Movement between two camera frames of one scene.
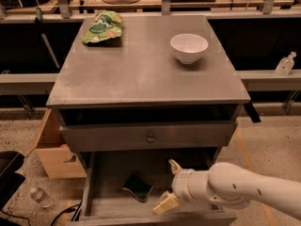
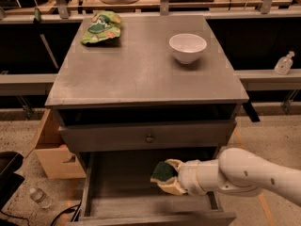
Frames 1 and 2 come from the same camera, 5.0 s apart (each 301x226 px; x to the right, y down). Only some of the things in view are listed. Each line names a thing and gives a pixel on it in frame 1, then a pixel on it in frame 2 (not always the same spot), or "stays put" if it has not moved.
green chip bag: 106,24 stays put
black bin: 10,181 stays put
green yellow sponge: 138,186 -> 164,171
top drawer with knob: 150,136 stays put
